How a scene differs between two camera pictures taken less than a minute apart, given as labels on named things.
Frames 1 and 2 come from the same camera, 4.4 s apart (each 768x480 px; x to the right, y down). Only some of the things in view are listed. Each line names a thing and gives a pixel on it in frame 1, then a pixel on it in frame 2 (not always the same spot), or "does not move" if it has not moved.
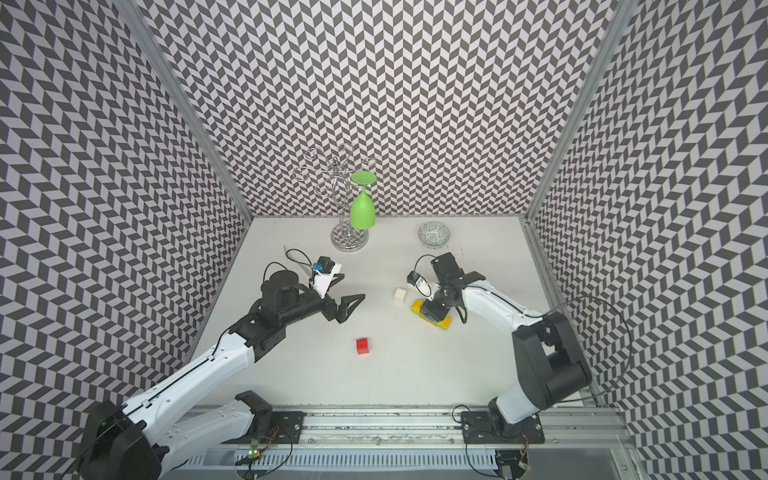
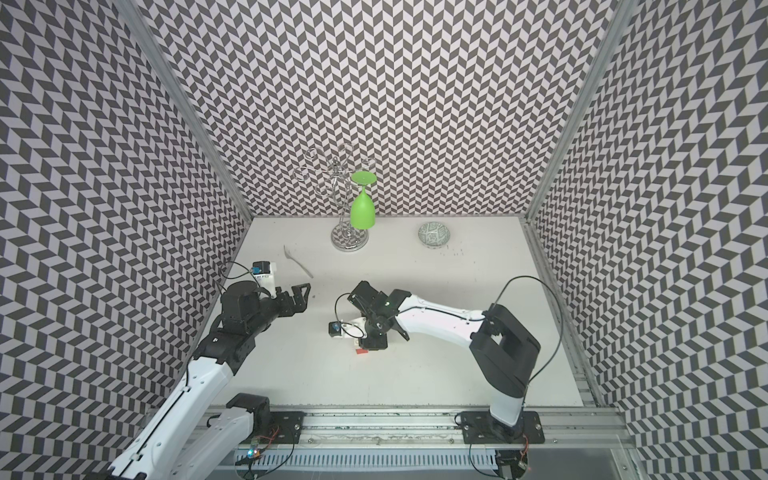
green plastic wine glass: [362, 210] does not move
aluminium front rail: [431, 427] does not move
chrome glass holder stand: [335, 174] does not move
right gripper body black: [440, 306] -> [377, 338]
